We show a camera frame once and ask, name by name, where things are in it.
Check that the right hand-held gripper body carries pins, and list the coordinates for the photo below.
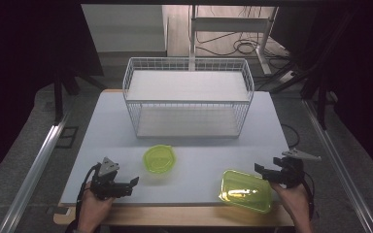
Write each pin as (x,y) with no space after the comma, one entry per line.
(289,173)

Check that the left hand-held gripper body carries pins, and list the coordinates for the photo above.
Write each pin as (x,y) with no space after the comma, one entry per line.
(108,187)

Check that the rectangular green plastic container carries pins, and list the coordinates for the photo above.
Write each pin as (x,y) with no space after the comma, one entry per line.
(244,191)

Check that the round green plastic container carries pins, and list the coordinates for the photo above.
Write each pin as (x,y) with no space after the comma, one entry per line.
(158,159)

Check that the person's left hand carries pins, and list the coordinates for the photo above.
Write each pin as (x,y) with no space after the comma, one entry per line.
(92,210)

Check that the person's right hand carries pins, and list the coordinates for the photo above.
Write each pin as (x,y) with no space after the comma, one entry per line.
(296,202)

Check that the black metal stand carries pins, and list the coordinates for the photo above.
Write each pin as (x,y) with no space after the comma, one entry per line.
(321,103)
(58,97)

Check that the dark curtain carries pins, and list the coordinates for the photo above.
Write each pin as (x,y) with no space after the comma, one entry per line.
(16,64)
(362,81)

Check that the white cabinet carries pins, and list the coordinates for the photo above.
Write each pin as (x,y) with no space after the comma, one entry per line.
(126,29)

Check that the aluminium rail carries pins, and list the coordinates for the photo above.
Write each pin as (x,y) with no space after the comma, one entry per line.
(340,171)
(32,171)

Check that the white metal desk frame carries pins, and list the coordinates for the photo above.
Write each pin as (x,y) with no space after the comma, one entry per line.
(230,24)

